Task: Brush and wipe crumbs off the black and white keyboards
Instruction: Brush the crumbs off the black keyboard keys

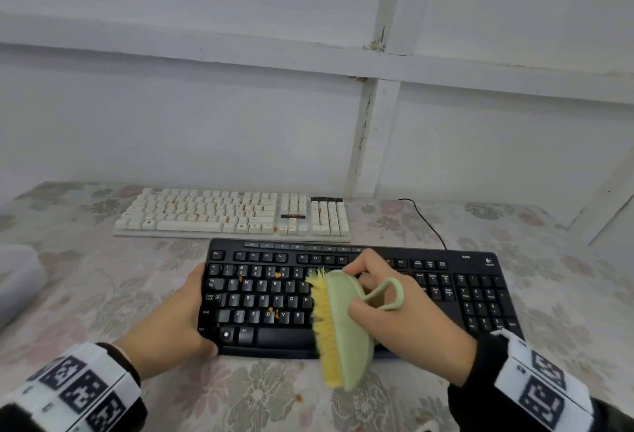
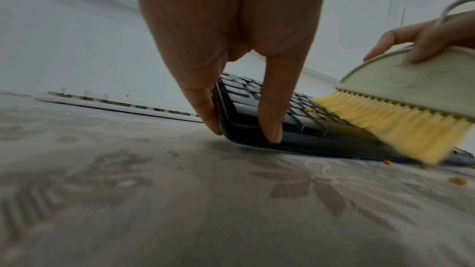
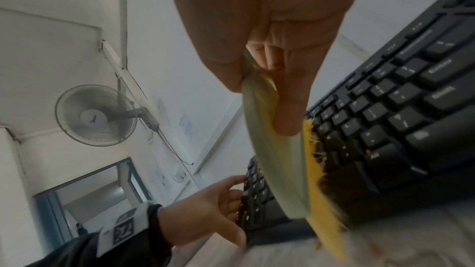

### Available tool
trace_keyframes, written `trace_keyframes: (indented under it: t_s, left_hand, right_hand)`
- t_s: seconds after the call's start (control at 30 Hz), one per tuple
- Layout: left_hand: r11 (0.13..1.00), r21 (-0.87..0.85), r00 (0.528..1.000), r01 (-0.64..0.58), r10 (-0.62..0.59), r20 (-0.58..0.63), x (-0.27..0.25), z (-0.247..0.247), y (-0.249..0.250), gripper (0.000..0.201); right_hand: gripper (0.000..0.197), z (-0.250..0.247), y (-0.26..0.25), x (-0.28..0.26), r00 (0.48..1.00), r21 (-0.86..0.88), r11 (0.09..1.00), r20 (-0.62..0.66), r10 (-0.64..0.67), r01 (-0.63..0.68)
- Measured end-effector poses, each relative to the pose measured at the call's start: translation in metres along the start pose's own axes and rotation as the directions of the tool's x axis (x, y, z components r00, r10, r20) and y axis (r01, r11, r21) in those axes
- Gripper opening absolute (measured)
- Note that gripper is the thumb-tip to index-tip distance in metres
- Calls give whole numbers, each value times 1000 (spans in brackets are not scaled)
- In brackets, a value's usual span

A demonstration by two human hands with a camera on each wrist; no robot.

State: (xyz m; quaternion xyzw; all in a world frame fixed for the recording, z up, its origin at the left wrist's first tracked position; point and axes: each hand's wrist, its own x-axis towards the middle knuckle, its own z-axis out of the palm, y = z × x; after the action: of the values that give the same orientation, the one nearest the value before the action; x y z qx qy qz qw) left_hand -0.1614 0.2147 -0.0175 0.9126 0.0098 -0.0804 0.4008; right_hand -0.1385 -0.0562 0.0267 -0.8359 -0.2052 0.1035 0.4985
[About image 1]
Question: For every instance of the person's left hand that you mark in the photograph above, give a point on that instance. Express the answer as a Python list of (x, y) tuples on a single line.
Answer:
[(168, 337)]

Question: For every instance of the person's right hand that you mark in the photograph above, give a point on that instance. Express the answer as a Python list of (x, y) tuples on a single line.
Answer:
[(416, 327)]

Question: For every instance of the green brush yellow bristles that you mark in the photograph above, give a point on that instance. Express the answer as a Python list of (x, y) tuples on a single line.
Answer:
[(346, 337)]

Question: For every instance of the black keyboard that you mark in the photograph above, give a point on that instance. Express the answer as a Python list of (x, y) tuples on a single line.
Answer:
[(277, 337)]

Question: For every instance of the white keyboard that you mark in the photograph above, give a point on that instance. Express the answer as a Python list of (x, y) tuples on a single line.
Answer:
[(198, 214)]

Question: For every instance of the clear plastic container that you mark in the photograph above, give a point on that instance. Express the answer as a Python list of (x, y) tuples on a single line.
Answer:
[(20, 283)]

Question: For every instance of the person's right forearm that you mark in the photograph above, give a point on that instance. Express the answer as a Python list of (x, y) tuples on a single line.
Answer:
[(470, 402)]

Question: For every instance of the person's left forearm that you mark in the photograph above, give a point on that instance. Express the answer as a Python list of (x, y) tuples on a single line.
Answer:
[(124, 362)]

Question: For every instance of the white marker left wristband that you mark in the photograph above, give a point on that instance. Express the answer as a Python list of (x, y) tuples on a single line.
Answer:
[(74, 387)]

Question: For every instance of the white marker wristband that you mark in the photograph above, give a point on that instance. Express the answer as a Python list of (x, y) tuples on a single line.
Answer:
[(74, 387), (545, 382)]

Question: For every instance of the white marker right wristband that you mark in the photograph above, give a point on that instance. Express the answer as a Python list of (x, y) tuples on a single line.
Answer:
[(545, 382)]

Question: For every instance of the floral tablecloth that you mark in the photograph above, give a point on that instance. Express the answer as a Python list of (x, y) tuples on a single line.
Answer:
[(569, 298)]

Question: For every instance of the white wooden frame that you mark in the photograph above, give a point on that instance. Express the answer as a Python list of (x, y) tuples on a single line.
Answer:
[(198, 45)]

